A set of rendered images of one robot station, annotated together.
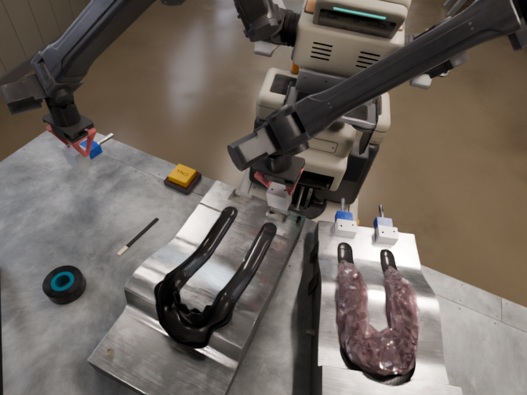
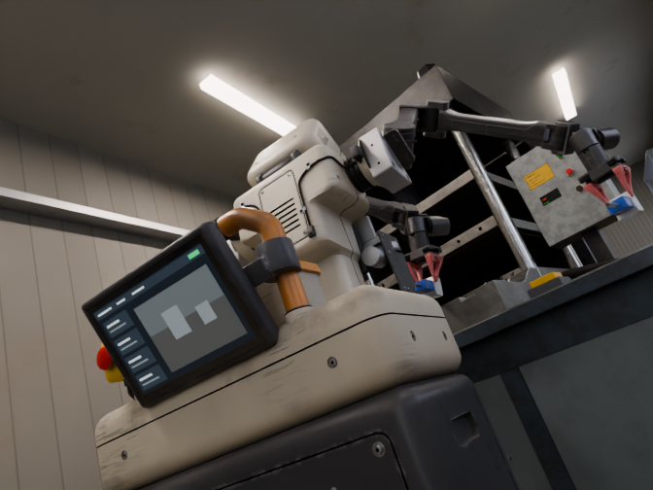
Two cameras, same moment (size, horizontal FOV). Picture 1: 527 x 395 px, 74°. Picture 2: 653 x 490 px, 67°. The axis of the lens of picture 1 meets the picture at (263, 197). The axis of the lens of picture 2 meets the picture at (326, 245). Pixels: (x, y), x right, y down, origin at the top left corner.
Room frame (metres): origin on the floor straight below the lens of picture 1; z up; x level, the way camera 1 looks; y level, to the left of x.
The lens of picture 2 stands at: (1.97, 0.23, 0.66)
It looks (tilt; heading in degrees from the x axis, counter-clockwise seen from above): 21 degrees up; 200
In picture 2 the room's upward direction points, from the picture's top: 20 degrees counter-clockwise
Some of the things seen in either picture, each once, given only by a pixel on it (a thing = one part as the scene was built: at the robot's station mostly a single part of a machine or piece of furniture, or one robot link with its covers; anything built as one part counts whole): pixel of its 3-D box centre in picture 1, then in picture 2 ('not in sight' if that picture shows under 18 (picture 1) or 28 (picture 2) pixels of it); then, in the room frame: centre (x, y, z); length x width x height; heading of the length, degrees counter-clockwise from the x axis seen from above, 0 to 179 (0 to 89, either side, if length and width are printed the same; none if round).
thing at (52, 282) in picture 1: (64, 284); not in sight; (0.32, 0.41, 0.82); 0.08 x 0.08 x 0.04
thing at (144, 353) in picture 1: (213, 279); (493, 304); (0.36, 0.08, 0.87); 0.50 x 0.26 x 0.14; 163
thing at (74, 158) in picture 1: (92, 146); (618, 205); (0.65, 0.47, 0.93); 0.13 x 0.05 x 0.05; 154
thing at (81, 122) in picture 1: (64, 113); (597, 161); (0.62, 0.48, 1.06); 0.10 x 0.07 x 0.07; 65
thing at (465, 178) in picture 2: not in sight; (421, 235); (-0.71, -0.21, 1.51); 1.10 x 0.70 x 0.05; 73
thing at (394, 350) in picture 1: (378, 307); not in sight; (0.34, -0.28, 0.90); 0.26 x 0.18 x 0.08; 0
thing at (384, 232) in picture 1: (383, 223); not in sight; (0.61, -0.33, 0.85); 0.13 x 0.05 x 0.05; 0
